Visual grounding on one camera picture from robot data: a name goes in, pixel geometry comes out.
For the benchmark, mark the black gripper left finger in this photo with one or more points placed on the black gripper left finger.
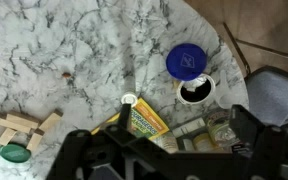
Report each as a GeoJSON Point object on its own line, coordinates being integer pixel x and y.
{"type": "Point", "coordinates": [124, 116]}

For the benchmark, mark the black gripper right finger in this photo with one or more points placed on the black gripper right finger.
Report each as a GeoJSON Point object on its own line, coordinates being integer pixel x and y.
{"type": "Point", "coordinates": [245, 128]}

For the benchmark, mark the blue round lid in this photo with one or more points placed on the blue round lid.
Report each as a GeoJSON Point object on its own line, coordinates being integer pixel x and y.
{"type": "Point", "coordinates": [186, 61]}

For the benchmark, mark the yellow lid jar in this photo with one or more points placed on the yellow lid jar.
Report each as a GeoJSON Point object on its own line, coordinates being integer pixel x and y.
{"type": "Point", "coordinates": [202, 141]}

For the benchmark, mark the clear plastic case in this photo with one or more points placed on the clear plastic case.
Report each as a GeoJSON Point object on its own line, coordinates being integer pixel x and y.
{"type": "Point", "coordinates": [190, 126]}

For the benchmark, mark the green round lid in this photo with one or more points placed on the green round lid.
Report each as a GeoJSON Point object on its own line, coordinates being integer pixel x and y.
{"type": "Point", "coordinates": [14, 152]}

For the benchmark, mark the glass jar with foil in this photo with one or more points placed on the glass jar with foil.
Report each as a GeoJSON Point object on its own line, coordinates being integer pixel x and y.
{"type": "Point", "coordinates": [220, 130]}

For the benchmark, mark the yellow picture book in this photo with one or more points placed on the yellow picture book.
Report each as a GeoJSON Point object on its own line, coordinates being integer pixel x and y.
{"type": "Point", "coordinates": [150, 123]}

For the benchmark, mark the clear plastic scoop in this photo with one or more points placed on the clear plastic scoop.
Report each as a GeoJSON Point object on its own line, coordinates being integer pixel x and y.
{"type": "Point", "coordinates": [225, 91]}

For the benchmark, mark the grey armchair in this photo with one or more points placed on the grey armchair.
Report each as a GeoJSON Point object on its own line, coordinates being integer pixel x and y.
{"type": "Point", "coordinates": [274, 96]}

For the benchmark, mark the white cap jar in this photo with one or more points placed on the white cap jar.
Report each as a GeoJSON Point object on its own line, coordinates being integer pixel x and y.
{"type": "Point", "coordinates": [166, 141]}

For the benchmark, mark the white jar with dark contents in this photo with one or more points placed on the white jar with dark contents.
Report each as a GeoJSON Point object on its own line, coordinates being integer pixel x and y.
{"type": "Point", "coordinates": [197, 95]}

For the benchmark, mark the small brown nut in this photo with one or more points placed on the small brown nut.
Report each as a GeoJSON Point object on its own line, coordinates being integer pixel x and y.
{"type": "Point", "coordinates": [66, 75]}

